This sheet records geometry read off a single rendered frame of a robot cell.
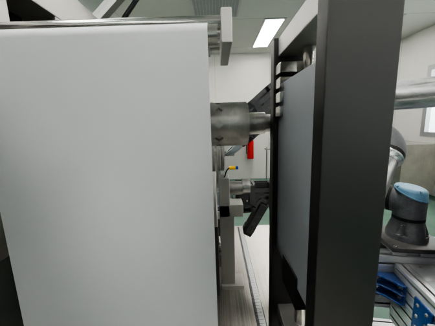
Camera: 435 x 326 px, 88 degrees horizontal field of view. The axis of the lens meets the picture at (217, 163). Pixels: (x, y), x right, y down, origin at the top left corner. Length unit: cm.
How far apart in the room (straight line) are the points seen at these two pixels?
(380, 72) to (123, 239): 28
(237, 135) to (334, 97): 16
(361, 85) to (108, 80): 22
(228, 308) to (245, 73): 490
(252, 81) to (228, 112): 492
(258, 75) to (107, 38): 505
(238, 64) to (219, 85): 59
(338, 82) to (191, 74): 14
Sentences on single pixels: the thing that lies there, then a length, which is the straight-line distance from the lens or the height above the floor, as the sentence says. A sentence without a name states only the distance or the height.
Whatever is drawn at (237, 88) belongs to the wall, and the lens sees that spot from 517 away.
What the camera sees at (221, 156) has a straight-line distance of 56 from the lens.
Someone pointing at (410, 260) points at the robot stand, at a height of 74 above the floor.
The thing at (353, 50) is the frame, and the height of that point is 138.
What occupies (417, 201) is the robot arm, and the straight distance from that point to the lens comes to 124.
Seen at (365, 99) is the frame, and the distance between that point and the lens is 19.
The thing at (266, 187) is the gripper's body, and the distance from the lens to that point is 69.
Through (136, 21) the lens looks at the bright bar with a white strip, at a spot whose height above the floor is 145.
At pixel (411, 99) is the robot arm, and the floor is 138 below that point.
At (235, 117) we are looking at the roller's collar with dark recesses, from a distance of 31.
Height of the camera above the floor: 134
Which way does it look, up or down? 10 degrees down
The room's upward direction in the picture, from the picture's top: 2 degrees counter-clockwise
